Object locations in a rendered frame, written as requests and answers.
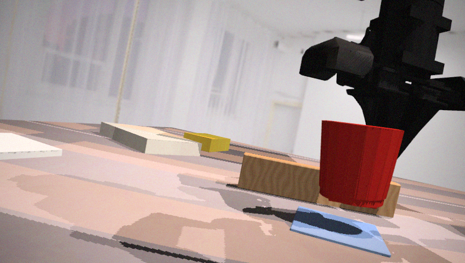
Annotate red cup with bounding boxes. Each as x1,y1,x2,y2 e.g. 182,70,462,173
319,120,404,209

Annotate brown wooden bar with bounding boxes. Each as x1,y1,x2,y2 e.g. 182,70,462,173
237,152,401,218

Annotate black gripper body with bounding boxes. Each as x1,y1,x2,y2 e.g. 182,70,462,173
299,0,465,111

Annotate yellow rectangular block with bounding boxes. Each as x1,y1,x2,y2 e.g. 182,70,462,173
183,133,231,152

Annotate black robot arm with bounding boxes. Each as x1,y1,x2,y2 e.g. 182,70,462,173
336,0,445,88

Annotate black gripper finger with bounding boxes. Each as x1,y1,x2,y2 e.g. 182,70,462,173
346,87,409,129
397,99,448,159

